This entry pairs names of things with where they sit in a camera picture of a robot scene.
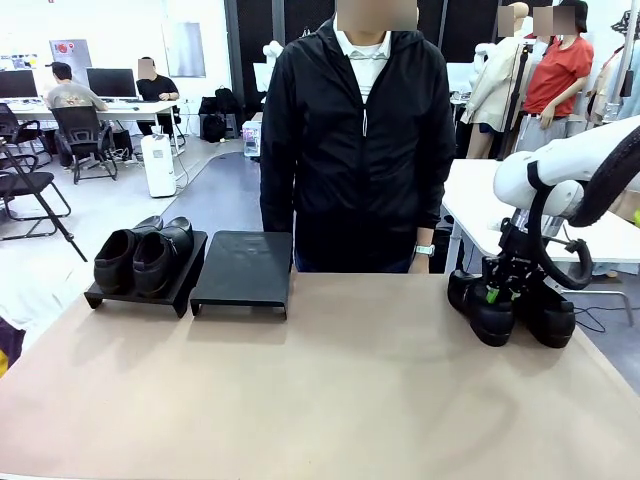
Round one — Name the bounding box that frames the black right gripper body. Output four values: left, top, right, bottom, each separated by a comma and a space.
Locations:
482, 234, 549, 294

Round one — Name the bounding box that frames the black leather dress shoe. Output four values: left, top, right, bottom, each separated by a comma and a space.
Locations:
93, 214, 164, 295
132, 215, 195, 299
447, 268, 516, 348
509, 279, 576, 350

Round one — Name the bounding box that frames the person's right forearm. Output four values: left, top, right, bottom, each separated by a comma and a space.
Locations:
259, 159, 299, 234

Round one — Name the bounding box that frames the person's left forearm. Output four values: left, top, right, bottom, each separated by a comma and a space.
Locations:
412, 159, 457, 246

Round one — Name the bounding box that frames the black shoe stand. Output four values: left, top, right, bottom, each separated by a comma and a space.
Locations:
83, 228, 209, 319
189, 229, 295, 321

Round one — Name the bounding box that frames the white table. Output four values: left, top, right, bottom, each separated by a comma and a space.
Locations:
439, 158, 640, 326

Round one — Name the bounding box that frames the mannequin in beige jacket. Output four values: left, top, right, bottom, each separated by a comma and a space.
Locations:
459, 2, 534, 161

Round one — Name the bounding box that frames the beige coat on rack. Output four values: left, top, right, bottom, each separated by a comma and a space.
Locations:
585, 47, 626, 131

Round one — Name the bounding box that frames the person in black jacket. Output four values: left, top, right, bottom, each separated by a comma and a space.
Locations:
259, 14, 456, 274

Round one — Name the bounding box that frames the lit computer tower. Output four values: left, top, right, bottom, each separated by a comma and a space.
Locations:
242, 124, 264, 160

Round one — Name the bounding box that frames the black bag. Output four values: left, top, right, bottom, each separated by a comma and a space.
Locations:
201, 113, 227, 144

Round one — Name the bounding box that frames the black backpack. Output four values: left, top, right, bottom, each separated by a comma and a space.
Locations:
214, 85, 240, 115

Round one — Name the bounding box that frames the white air purifier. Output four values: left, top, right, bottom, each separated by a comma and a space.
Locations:
140, 127, 178, 199

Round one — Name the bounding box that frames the seated man in black shirt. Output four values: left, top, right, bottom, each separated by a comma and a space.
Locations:
135, 57, 181, 139

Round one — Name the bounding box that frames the white office desk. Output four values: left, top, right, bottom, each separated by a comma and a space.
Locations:
0, 98, 185, 151

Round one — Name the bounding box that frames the computer monitor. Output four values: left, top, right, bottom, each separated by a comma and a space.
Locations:
85, 67, 138, 101
0, 69, 39, 100

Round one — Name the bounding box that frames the black tripod leg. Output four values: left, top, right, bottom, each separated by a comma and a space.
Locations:
0, 142, 89, 263

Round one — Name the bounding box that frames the black office chair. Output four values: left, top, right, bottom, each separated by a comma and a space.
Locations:
0, 154, 72, 241
0, 102, 54, 169
51, 106, 119, 185

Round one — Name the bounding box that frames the seated man in beige shirt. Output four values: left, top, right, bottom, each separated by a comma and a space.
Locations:
38, 60, 109, 169

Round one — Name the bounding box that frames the purple and yellow cloth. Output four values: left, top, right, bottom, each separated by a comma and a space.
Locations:
0, 317, 27, 379

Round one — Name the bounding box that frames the grey poster board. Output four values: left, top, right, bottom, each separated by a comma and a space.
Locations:
48, 38, 93, 76

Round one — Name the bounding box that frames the black looped cable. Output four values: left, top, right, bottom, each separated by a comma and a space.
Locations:
527, 160, 595, 292

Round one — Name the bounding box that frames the black corrugated cable sleeve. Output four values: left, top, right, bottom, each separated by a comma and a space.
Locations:
569, 130, 640, 229

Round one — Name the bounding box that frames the grey wall panel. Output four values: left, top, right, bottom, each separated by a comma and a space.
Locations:
167, 21, 207, 79

